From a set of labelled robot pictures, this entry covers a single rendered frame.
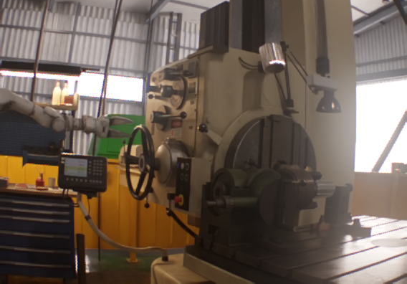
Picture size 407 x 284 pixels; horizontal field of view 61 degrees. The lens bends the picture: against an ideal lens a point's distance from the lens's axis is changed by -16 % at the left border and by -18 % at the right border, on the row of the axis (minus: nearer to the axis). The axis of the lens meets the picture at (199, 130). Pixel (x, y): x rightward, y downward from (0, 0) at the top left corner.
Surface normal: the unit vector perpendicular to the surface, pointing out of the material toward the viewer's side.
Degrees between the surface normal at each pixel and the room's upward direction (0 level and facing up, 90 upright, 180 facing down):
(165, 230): 90
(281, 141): 90
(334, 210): 90
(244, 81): 90
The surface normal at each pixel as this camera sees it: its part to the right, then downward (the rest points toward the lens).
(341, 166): 0.48, -0.03
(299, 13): -0.88, -0.07
